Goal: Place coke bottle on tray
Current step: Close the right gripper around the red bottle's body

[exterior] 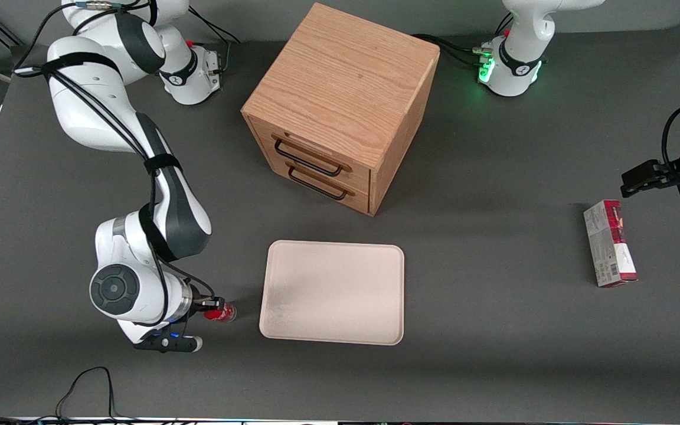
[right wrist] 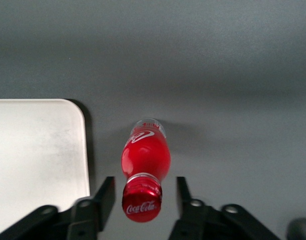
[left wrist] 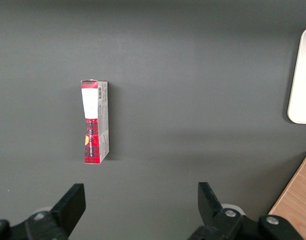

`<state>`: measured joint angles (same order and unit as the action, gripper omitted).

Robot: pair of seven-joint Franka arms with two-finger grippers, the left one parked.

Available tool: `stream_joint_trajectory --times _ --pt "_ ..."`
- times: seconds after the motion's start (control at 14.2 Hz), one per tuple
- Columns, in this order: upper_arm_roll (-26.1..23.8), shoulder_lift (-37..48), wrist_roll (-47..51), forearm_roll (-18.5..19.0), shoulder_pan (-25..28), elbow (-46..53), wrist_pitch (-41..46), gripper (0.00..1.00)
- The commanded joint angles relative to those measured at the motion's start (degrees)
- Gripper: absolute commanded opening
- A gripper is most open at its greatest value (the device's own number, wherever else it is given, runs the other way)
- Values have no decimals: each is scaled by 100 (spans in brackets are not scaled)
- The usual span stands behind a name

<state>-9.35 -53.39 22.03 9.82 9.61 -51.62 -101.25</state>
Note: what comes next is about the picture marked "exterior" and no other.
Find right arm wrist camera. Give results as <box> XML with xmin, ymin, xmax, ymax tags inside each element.
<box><xmin>133</xmin><ymin>330</ymin><xmax>204</xmax><ymax>354</ymax></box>

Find black cables at left arm base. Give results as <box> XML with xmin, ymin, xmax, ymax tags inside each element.
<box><xmin>412</xmin><ymin>11</ymin><xmax>515</xmax><ymax>67</ymax></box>

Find black cables at arm base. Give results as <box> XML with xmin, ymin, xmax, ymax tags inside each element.
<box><xmin>412</xmin><ymin>11</ymin><xmax>515</xmax><ymax>67</ymax></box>
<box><xmin>187</xmin><ymin>7</ymin><xmax>242</xmax><ymax>77</ymax></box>

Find black metal drawer handle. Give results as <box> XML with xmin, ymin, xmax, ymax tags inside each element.
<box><xmin>287</xmin><ymin>166</ymin><xmax>349</xmax><ymax>201</ymax></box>
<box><xmin>273</xmin><ymin>138</ymin><xmax>344</xmax><ymax>178</ymax></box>

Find wooden two-drawer cabinet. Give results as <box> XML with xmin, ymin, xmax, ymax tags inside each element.
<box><xmin>241</xmin><ymin>2</ymin><xmax>442</xmax><ymax>217</ymax></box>

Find red and white carton box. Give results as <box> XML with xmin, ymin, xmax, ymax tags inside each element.
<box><xmin>583</xmin><ymin>200</ymin><xmax>639</xmax><ymax>289</ymax></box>

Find red coke bottle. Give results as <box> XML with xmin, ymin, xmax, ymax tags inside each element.
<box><xmin>204</xmin><ymin>302</ymin><xmax>238</xmax><ymax>323</ymax></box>

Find black cable at table edge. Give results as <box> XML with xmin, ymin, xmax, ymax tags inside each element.
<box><xmin>0</xmin><ymin>366</ymin><xmax>140</xmax><ymax>425</ymax></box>

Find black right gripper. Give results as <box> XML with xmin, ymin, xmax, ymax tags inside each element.
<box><xmin>189</xmin><ymin>286</ymin><xmax>226</xmax><ymax>320</ymax></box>

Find black cables at right arm base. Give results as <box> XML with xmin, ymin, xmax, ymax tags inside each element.
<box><xmin>187</xmin><ymin>7</ymin><xmax>242</xmax><ymax>77</ymax></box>

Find beige plastic tray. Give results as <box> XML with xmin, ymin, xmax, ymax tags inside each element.
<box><xmin>259</xmin><ymin>240</ymin><xmax>406</xmax><ymax>346</ymax></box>

